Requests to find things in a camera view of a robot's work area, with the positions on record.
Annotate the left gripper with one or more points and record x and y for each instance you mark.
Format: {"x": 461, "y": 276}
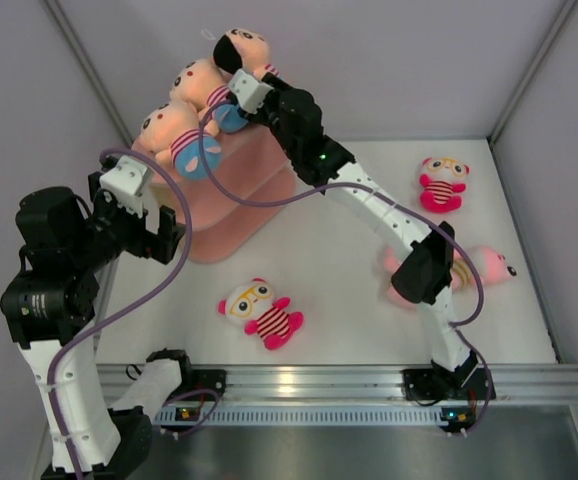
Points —
{"x": 146, "y": 244}

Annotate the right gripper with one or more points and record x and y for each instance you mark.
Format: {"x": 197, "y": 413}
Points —
{"x": 271, "y": 98}

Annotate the black-haired boy doll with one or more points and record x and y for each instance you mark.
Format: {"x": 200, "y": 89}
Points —
{"x": 240, "y": 48}

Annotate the peach pig toy blue shorts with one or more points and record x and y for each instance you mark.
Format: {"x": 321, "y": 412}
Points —
{"x": 201, "y": 84}

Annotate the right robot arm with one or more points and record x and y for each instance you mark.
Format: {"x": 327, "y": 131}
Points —
{"x": 425, "y": 249}

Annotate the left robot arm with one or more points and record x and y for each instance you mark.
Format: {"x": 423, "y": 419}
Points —
{"x": 49, "y": 309}

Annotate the white panda toy yellow glasses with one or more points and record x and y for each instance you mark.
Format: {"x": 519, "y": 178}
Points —
{"x": 256, "y": 308}

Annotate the pink frog toy striped shirt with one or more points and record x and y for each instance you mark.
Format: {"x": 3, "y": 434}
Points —
{"x": 391, "y": 264}

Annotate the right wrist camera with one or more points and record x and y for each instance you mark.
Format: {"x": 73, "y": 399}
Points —
{"x": 249, "y": 92}

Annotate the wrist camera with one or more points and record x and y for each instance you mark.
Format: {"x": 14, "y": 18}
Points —
{"x": 249, "y": 92}
{"x": 126, "y": 183}

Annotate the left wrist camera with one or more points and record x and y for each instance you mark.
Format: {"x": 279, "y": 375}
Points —
{"x": 126, "y": 183}

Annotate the white slotted cable duct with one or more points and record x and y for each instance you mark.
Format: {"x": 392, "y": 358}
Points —
{"x": 225, "y": 415}

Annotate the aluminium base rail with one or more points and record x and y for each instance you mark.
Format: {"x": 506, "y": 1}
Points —
{"x": 514, "y": 384}

